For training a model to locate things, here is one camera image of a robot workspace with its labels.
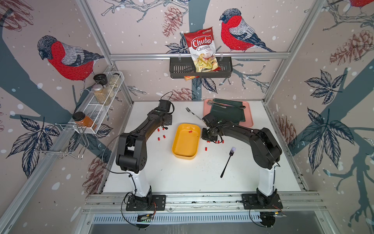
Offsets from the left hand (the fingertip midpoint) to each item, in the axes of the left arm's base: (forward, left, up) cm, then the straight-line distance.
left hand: (168, 117), depth 95 cm
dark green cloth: (+17, -46, -12) cm, 50 cm away
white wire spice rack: (-6, +35, +20) cm, 41 cm away
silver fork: (+16, -13, -12) cm, 24 cm away
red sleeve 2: (-3, +8, -12) cm, 15 cm away
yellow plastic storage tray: (-15, -12, -12) cm, 22 cm away
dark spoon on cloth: (+24, -31, -11) cm, 41 cm away
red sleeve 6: (-13, -27, -11) cm, 32 cm away
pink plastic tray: (+5, -59, -12) cm, 60 cm away
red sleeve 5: (-17, -25, -13) cm, 33 cm away
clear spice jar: (+11, +31, +22) cm, 40 cm away
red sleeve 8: (-4, -15, -12) cm, 19 cm away
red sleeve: (-15, 0, +9) cm, 17 cm away
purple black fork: (-19, -42, -13) cm, 48 cm away
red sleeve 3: (-8, +4, -12) cm, 15 cm away
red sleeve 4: (-10, +7, -12) cm, 17 cm away
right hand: (-10, -23, -9) cm, 27 cm away
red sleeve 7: (-21, -33, +5) cm, 40 cm away
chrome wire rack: (-31, +36, +24) cm, 53 cm away
